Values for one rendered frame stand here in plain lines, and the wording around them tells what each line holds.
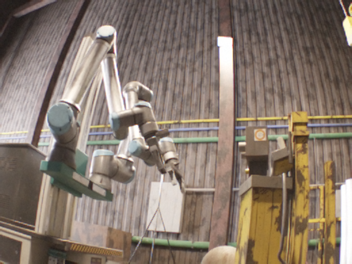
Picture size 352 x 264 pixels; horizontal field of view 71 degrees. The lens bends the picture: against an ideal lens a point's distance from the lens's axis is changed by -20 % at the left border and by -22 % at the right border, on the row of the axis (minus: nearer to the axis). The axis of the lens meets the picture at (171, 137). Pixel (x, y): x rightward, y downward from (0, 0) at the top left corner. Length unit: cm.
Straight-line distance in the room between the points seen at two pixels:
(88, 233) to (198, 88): 476
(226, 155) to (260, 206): 485
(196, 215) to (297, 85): 426
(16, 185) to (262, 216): 136
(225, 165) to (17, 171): 459
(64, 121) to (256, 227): 98
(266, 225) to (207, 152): 636
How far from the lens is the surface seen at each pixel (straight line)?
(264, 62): 846
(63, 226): 197
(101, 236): 619
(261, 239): 104
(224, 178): 573
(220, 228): 555
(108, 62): 182
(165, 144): 189
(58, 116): 147
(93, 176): 199
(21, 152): 185
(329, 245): 125
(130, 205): 761
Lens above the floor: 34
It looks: 23 degrees up
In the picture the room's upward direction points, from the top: 6 degrees clockwise
